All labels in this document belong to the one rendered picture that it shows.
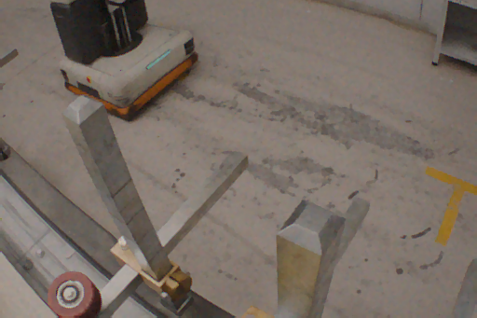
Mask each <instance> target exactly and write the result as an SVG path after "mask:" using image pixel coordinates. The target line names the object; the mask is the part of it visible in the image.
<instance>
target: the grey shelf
mask: <svg viewBox="0 0 477 318"><path fill-rule="evenodd" d="M442 3H443V4H442V8H441V10H442V11H441V16H440V17H441V18H440V22H439V30H438V34H437V39H436V41H437V42H436V47H435V48H434V49H435V51H434V56H433V61H432V62H431V63H432V65H436V66H437V64H438V62H439V61H438V59H439V54H440V53H442V54H446V55H447V56H450V57H453V58H458V59H460V60H461V61H465V62H470V63H472V64H474V65H475V66H477V0H443V1H442ZM453 4H454V5H453ZM452 7H453V8H452ZM452 9H453V12H452ZM452 13H453V14H452ZM451 14H452V19H451ZM450 21H451V24H450ZM436 58H437V59H436Z"/></svg>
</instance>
